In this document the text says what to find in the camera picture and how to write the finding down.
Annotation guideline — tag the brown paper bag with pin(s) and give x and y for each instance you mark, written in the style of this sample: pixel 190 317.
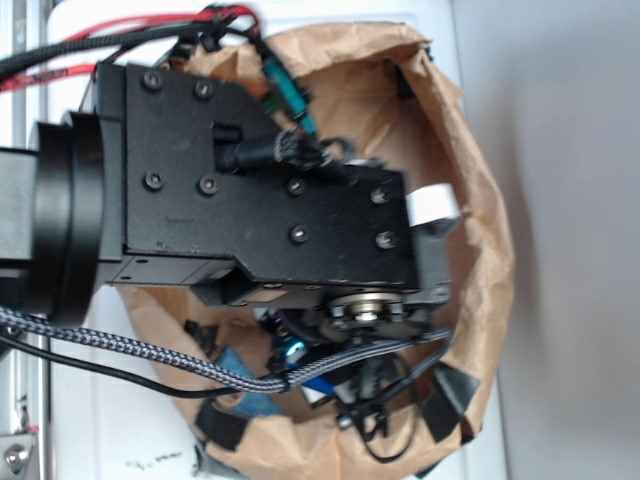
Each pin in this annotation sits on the brown paper bag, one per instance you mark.
pixel 375 84

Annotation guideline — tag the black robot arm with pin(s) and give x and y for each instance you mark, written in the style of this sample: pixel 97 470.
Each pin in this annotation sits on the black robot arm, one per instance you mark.
pixel 53 208

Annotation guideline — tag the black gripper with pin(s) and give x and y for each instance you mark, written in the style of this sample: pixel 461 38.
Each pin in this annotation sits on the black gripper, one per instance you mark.
pixel 206 192

